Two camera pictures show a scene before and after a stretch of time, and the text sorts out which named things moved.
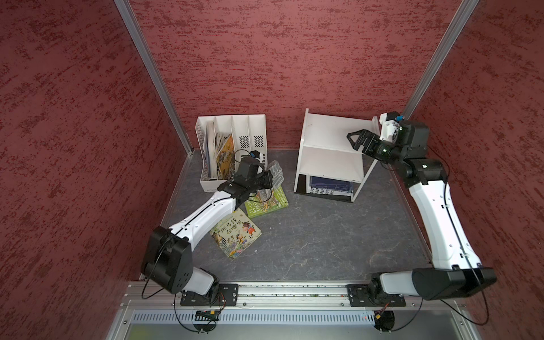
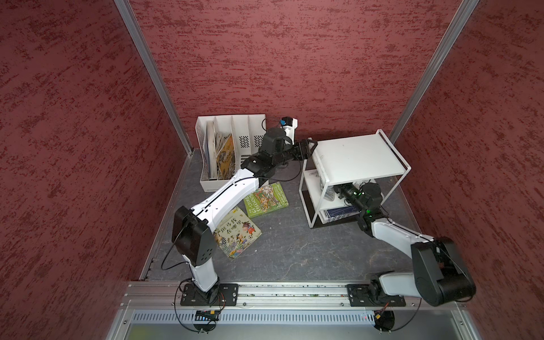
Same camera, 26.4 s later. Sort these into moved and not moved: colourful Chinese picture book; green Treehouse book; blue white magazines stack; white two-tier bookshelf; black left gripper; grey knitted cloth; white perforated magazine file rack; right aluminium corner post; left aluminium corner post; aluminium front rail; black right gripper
Moved: black right gripper; grey knitted cloth; white two-tier bookshelf; black left gripper
Not moved: right aluminium corner post; blue white magazines stack; green Treehouse book; left aluminium corner post; colourful Chinese picture book; aluminium front rail; white perforated magazine file rack
